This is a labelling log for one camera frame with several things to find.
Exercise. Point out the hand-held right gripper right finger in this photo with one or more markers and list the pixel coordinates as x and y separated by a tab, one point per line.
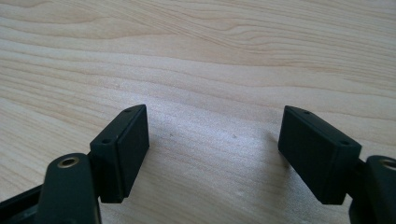
317	155

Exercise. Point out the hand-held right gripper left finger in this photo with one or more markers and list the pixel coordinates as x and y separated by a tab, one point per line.
121	155

